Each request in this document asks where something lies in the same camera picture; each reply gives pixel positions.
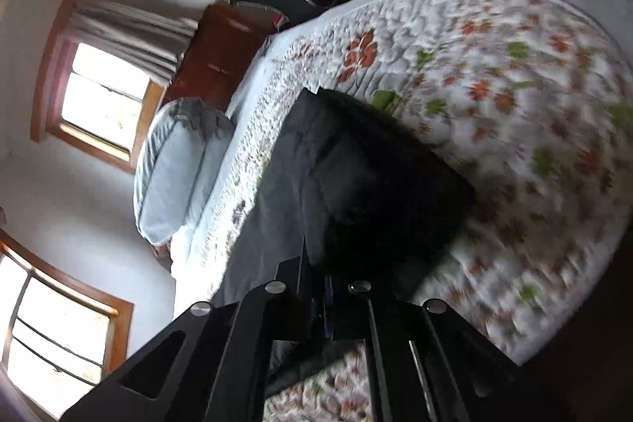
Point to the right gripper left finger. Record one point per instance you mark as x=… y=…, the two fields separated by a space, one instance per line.
x=210 y=364

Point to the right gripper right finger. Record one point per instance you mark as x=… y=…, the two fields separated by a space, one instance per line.
x=424 y=362

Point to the black pants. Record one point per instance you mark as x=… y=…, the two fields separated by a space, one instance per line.
x=354 y=191

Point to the side wooden framed window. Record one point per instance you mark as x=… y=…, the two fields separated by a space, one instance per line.
x=59 y=336

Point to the light blue folded duvet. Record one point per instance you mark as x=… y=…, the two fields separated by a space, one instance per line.
x=178 y=165

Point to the head wooden framed window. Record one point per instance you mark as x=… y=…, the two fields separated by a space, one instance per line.
x=90 y=99

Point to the floral quilted bedspread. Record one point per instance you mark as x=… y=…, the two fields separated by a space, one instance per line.
x=530 y=99

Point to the dark wooden headboard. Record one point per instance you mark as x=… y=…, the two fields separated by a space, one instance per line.
x=220 y=52

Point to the grey striped curtain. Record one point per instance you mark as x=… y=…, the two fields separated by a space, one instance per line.
x=153 y=43

